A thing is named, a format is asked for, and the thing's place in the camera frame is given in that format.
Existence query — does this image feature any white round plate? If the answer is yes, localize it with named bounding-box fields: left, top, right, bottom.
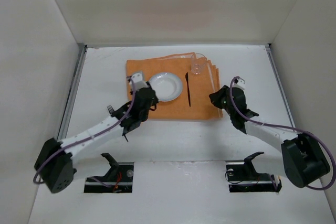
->
left=149, top=72, right=183, bottom=102

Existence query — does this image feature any orange cloth placemat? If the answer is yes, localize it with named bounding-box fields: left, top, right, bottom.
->
left=126, top=52, right=223, bottom=121

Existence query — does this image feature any black plastic fork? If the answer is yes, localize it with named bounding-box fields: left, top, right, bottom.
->
left=107, top=105, right=129, bottom=142

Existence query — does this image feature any black plastic knife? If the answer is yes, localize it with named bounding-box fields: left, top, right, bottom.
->
left=185, top=72, right=191, bottom=107

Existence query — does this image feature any clear plastic cup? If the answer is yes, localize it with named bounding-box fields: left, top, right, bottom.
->
left=191, top=53, right=207, bottom=74

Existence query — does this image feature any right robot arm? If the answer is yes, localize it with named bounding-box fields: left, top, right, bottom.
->
left=209, top=86, right=335, bottom=188

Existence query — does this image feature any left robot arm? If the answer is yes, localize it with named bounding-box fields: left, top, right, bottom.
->
left=33, top=87, right=159, bottom=194

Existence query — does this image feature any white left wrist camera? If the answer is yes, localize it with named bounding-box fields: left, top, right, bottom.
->
left=129, top=70, right=150, bottom=91

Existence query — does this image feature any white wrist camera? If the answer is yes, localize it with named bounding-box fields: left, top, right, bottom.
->
left=129, top=70, right=150, bottom=91
left=233, top=77, right=245, bottom=90

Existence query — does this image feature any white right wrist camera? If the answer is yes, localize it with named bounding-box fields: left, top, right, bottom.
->
left=233, top=77, right=245, bottom=90

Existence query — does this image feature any right aluminium table rail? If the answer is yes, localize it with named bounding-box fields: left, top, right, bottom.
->
left=265, top=44, right=296, bottom=127

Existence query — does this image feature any aluminium table rail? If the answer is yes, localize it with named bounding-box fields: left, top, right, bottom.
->
left=265, top=44, right=296, bottom=127
left=56, top=43, right=88, bottom=141

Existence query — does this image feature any left aluminium table rail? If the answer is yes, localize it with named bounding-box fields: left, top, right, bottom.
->
left=56, top=43, right=88, bottom=141

